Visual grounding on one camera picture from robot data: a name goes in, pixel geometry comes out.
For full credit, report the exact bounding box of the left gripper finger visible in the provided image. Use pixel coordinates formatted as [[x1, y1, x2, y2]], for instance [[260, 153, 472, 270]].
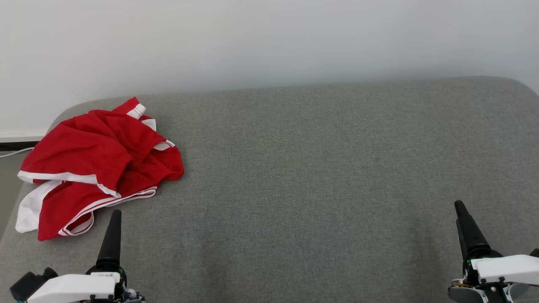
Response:
[[96, 209, 123, 266]]

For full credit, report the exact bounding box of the white floor cable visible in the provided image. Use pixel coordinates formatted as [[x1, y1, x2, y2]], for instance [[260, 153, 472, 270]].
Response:
[[0, 147, 35, 158]]

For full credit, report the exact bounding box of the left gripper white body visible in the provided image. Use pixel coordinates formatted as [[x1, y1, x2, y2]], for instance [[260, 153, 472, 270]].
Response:
[[25, 261, 128, 303]]

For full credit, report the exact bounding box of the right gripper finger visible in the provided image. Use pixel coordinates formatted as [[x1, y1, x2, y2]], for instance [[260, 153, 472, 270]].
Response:
[[454, 200, 492, 259]]

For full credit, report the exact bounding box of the red shorts white side stripe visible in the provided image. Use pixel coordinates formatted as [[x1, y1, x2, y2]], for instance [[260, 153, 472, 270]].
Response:
[[18, 96, 185, 198]]

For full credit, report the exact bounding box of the white wall baseboard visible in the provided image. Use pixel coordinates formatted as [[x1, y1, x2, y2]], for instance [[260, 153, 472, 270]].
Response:
[[0, 130, 49, 144]]

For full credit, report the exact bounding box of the grey fabric sofa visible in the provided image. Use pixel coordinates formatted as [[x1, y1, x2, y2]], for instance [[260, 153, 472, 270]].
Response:
[[0, 76, 539, 303]]

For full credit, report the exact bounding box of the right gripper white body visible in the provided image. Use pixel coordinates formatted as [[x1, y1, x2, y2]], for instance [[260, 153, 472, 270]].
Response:
[[463, 249, 539, 287]]

